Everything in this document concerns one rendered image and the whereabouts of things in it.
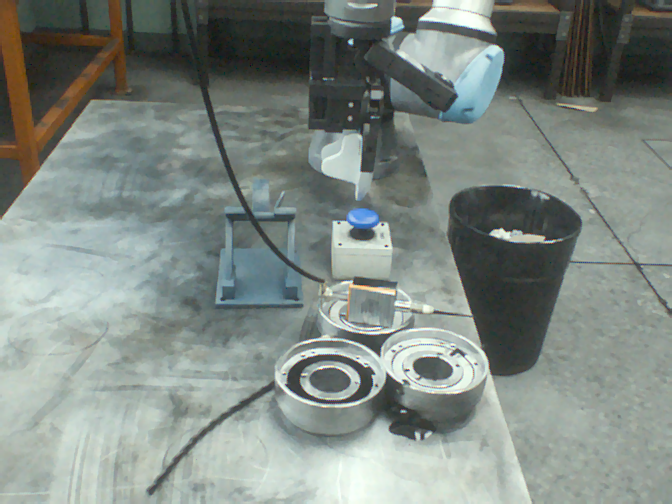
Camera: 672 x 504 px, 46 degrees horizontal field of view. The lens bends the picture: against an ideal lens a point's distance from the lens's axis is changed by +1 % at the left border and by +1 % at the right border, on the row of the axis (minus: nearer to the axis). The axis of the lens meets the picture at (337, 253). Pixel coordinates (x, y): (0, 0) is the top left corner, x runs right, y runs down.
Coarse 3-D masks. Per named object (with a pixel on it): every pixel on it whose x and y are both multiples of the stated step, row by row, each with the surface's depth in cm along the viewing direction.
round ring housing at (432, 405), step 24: (408, 336) 81; (432, 336) 81; (456, 336) 80; (384, 360) 78; (408, 360) 78; (432, 360) 79; (480, 360) 78; (432, 384) 75; (480, 384) 74; (432, 408) 73; (456, 408) 73
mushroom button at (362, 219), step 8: (360, 208) 97; (352, 216) 95; (360, 216) 95; (368, 216) 95; (376, 216) 96; (352, 224) 95; (360, 224) 94; (368, 224) 94; (376, 224) 95; (360, 232) 96
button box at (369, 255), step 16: (336, 224) 99; (384, 224) 100; (336, 240) 96; (352, 240) 96; (368, 240) 96; (384, 240) 96; (336, 256) 95; (352, 256) 95; (368, 256) 95; (384, 256) 95; (336, 272) 96; (352, 272) 96; (368, 272) 96; (384, 272) 96
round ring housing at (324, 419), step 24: (288, 360) 77; (360, 360) 77; (312, 384) 76; (336, 384) 77; (384, 384) 73; (288, 408) 72; (312, 408) 70; (336, 408) 70; (360, 408) 71; (312, 432) 72; (336, 432) 72
